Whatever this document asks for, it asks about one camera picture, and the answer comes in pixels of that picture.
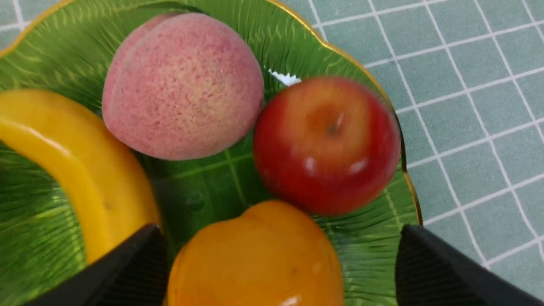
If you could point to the orange fruit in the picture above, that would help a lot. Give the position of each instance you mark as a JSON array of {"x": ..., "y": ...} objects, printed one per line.
[{"x": 272, "y": 255}]

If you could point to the pink peach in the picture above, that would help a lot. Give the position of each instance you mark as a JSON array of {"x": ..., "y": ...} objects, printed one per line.
[{"x": 182, "y": 86}]

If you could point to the yellow banana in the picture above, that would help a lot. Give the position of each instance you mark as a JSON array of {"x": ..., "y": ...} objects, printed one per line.
[{"x": 106, "y": 185}]

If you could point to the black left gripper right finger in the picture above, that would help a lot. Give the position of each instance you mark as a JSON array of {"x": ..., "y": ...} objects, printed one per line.
[{"x": 431, "y": 272}]

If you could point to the red apple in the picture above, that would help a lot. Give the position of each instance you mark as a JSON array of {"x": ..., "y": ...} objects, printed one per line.
[{"x": 327, "y": 145}]

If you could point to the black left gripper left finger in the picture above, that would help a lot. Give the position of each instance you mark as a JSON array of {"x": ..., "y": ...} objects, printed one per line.
[{"x": 135, "y": 273}]

